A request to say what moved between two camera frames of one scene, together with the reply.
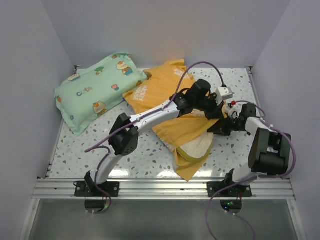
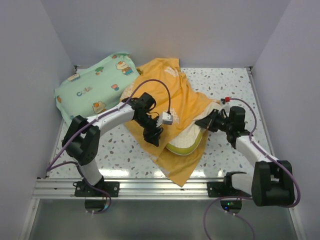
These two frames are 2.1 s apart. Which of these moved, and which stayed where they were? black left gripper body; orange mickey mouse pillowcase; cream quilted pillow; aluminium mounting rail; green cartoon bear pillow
Moved: black left gripper body; orange mickey mouse pillowcase; cream quilted pillow
Stayed: green cartoon bear pillow; aluminium mounting rail
